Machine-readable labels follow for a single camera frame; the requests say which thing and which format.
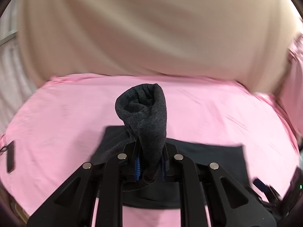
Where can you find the pink bed sheet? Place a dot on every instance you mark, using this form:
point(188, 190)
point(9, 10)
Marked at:
point(71, 123)

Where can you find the white curtain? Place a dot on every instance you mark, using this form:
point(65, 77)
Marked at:
point(14, 75)

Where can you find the beige cloth backdrop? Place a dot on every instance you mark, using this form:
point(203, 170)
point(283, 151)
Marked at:
point(142, 28)

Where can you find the pink ruffled pillow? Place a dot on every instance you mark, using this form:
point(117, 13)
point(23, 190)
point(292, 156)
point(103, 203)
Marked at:
point(294, 82)

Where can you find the dark grey pants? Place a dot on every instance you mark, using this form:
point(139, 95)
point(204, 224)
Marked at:
point(144, 123)

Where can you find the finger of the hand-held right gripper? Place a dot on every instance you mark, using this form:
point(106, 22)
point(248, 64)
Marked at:
point(261, 185)

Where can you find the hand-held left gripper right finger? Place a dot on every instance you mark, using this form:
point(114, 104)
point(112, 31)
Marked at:
point(163, 170)

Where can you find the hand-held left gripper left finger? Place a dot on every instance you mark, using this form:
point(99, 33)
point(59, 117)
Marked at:
point(137, 169)

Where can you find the black flat rectangular object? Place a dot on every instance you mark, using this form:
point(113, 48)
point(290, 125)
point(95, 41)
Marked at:
point(10, 157)

